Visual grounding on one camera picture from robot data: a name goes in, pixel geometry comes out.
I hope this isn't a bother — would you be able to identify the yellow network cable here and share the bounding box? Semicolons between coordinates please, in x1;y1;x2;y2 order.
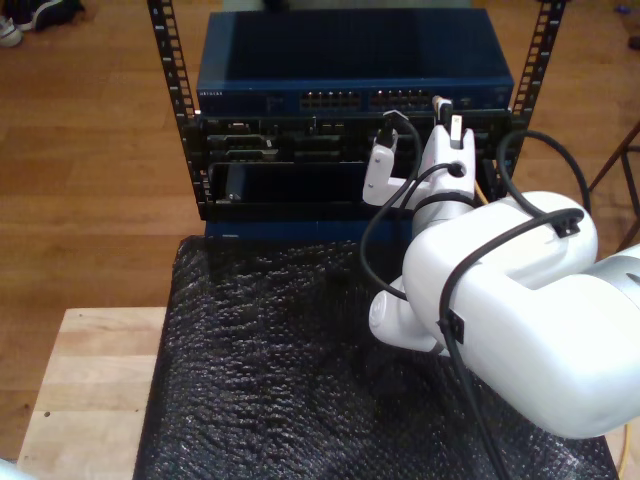
433;94;634;476

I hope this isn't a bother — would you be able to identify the black rack server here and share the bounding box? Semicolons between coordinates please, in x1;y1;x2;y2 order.
197;114;512;166

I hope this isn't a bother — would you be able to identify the blue rack base board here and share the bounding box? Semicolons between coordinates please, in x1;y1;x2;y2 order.
204;218;416;244

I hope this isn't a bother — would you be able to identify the brown wooden chair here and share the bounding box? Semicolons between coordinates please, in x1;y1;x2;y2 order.
587;119;640;254

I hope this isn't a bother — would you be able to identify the black bubble mat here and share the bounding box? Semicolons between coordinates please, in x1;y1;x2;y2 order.
132;234;621;480

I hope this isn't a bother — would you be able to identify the dark sneaker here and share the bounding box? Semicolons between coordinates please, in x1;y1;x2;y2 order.
12;0;86;32

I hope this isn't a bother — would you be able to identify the white sneaker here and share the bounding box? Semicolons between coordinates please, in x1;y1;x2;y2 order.
0;14;25;49

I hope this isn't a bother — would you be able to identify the black perforated rack post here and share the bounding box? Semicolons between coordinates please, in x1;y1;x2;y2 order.
487;0;570;201
146;0;210;222

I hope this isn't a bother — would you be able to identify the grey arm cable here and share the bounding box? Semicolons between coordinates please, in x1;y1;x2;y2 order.
436;128;593;480

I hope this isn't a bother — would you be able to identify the blue network switch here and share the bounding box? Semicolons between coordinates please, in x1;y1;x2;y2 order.
195;8;516;119

